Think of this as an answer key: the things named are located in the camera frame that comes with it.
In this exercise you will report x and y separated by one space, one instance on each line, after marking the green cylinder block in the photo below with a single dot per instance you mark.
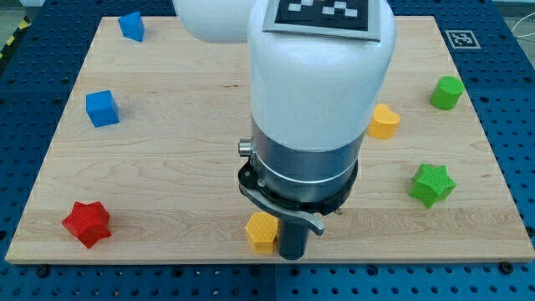
447 92

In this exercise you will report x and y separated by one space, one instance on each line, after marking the red star block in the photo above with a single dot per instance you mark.
88 222

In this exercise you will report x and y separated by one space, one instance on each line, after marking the yellow heart block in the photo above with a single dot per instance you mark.
384 123

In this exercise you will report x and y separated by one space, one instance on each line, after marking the fiducial marker on arm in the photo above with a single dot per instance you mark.
357 19

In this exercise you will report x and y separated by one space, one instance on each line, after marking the green star block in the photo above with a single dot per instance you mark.
431 184

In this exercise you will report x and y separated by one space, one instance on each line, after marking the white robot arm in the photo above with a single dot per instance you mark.
317 68

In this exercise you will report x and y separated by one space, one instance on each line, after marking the wooden board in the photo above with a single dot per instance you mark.
167 172

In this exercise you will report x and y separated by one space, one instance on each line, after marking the blue pentagon block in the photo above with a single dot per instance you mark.
132 26

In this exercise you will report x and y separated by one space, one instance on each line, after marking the blue cube block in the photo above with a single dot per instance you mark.
102 109

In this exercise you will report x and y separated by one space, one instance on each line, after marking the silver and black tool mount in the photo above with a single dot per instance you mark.
293 184

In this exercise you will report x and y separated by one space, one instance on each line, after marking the fiducial marker on table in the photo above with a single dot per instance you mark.
462 39

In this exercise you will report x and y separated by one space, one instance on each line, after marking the yellow hexagon block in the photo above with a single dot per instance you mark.
262 231

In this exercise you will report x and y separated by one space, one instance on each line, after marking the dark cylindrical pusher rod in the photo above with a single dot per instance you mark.
292 239

